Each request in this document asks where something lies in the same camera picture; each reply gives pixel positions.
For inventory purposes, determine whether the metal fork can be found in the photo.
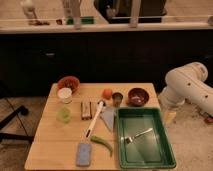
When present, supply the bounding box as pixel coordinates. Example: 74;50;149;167
125;128;153;144

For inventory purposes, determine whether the small metal cup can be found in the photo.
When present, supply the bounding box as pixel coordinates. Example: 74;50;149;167
112;92;123;107

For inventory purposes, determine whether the brown wooden block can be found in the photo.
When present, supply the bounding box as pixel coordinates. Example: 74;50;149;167
81;101;92;120

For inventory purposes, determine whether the dark red bowl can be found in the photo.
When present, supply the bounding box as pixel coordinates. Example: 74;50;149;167
128;88;149;107

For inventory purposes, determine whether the white paper cup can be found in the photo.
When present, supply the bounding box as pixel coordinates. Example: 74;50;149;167
57;88;72;104

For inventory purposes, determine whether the blue sponge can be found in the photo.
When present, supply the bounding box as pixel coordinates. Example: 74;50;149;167
76;143;92;167

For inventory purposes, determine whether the black chair base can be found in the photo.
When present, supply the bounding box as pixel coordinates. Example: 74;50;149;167
0;105;34;143

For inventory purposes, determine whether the grey cloth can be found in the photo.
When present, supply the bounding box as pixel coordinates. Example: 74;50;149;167
100;107;115;132

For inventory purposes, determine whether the orange fruit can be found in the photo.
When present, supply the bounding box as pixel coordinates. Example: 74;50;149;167
102;88;113;100

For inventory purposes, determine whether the green plastic cup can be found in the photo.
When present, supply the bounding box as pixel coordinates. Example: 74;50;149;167
56;107;71;123

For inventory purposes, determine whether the yellow sponge piece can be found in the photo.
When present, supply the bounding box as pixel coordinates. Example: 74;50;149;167
164;111;176;125

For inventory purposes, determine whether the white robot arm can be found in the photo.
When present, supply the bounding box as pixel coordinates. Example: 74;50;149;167
158;62;213;117

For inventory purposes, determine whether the white handled brush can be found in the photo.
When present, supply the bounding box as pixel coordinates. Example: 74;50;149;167
85;100;105;138

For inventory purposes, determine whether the green plastic tray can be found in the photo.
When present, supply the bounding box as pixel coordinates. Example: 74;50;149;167
116;107;176;169

